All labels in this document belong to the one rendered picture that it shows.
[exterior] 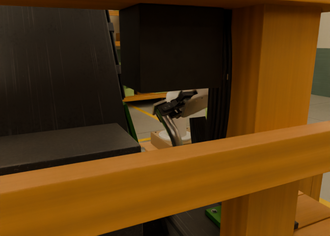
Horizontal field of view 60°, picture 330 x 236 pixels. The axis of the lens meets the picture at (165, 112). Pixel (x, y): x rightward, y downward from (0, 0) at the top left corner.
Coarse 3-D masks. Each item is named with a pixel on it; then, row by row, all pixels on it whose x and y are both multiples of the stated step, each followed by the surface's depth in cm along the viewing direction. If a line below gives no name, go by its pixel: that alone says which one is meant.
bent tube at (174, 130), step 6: (162, 102) 80; (156, 108) 81; (168, 114) 80; (162, 120) 80; (168, 120) 79; (168, 126) 78; (174, 126) 78; (168, 132) 78; (174, 132) 78; (174, 138) 78; (180, 138) 78; (174, 144) 78; (180, 144) 78
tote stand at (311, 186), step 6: (300, 180) 163; (306, 180) 165; (312, 180) 166; (318, 180) 167; (300, 186) 165; (306, 186) 166; (312, 186) 167; (318, 186) 168; (306, 192) 167; (312, 192) 168; (318, 192) 169; (318, 198) 170
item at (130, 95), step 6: (114, 12) 561; (126, 90) 618; (132, 90) 625; (126, 96) 621; (132, 96) 623; (138, 96) 630; (144, 96) 634; (150, 96) 639; (156, 96) 646; (162, 96) 654
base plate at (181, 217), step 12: (216, 204) 97; (168, 216) 90; (180, 216) 90; (192, 216) 90; (204, 216) 90; (168, 228) 85; (180, 228) 85; (192, 228) 85; (204, 228) 85; (216, 228) 85
